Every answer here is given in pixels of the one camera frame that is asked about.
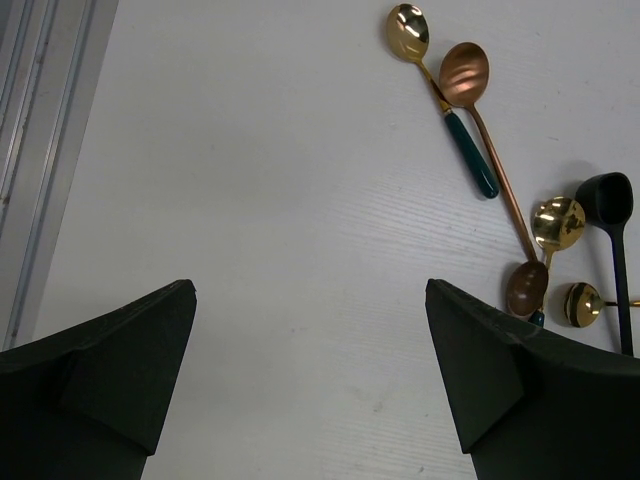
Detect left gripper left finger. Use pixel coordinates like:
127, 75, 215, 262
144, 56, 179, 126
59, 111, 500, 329
1, 279, 197, 479

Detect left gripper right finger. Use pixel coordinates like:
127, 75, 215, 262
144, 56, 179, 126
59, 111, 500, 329
425, 279, 639, 479

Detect black spoon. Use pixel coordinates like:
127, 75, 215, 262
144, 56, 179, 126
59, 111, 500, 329
575, 172, 634, 357

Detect copper spoon long handle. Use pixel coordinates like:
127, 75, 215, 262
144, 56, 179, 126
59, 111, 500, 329
439, 42, 538, 261

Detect dark copper spoon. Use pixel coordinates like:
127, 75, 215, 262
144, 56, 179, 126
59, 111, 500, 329
506, 260, 549, 327

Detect small gold spoon green handle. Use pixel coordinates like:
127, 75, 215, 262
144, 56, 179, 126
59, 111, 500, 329
563, 282, 618, 328

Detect gold spoon slim handle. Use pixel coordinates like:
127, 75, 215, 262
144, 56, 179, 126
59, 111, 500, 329
531, 196, 586, 283

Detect aluminium rail frame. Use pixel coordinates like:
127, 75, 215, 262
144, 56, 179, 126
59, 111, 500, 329
1, 0, 118, 350

